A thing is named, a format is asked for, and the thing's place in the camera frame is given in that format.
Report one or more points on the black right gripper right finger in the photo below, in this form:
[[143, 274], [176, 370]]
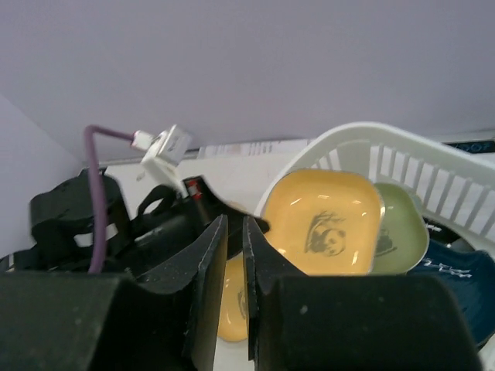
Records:
[[301, 322]]

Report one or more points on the dark blue leaf plate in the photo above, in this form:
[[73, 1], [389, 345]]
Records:
[[468, 273]]

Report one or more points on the white plastic dish bin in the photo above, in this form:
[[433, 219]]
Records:
[[454, 183]]

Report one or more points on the yellow square dish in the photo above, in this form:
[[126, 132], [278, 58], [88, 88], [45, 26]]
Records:
[[232, 325], [325, 222]]

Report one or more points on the green square panda dish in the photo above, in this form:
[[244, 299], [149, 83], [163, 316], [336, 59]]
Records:
[[403, 238]]

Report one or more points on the papers at table back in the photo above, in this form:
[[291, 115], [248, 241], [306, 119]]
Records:
[[253, 148]]

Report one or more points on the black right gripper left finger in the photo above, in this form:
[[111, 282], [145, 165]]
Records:
[[76, 321]]

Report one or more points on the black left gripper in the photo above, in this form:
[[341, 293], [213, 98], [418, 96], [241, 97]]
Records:
[[166, 223]]

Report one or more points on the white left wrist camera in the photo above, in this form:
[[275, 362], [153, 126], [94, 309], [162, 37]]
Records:
[[162, 155]]

